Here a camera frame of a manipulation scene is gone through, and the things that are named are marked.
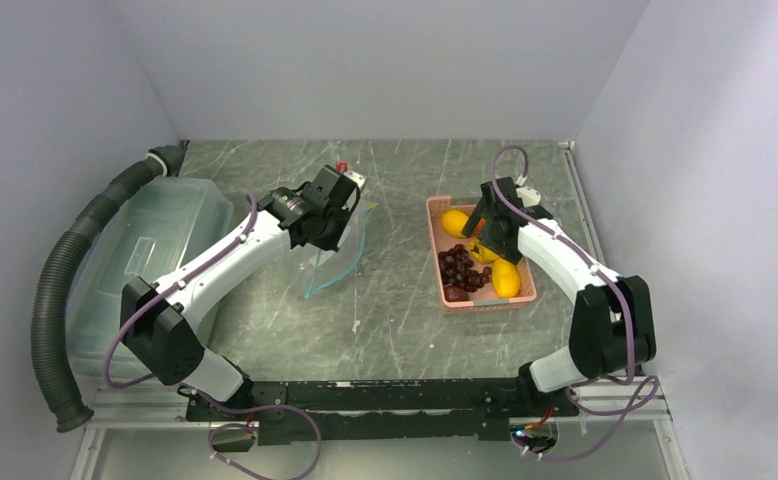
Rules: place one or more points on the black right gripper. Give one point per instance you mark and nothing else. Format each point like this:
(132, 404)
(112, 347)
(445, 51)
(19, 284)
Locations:
(501, 248)

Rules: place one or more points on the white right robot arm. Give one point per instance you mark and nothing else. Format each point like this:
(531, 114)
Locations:
(612, 325)

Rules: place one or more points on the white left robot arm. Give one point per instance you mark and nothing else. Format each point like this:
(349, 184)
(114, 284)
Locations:
(161, 321)

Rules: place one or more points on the yellow mango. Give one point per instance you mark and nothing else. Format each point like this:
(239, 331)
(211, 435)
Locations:
(453, 222)

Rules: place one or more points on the yellow lemon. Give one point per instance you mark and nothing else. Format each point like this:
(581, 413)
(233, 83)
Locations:
(505, 279)

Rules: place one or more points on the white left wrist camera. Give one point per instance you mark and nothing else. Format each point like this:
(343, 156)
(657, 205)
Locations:
(359, 179)

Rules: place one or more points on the clear zip top bag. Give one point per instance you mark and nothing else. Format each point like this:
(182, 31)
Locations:
(321, 269)

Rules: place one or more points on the dark red date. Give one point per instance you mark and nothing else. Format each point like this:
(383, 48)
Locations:
(453, 294)

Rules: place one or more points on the dark red grape bunch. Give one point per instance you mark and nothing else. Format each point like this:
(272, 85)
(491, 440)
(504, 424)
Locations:
(457, 269)

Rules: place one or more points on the pink perforated plastic basket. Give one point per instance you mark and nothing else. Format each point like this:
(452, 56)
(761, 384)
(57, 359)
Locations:
(485, 298)

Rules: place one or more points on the yellow bell pepper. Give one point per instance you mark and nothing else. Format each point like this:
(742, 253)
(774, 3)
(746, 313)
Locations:
(480, 253)

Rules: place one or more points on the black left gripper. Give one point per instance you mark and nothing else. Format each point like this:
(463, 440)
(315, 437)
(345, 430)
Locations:
(332, 242)

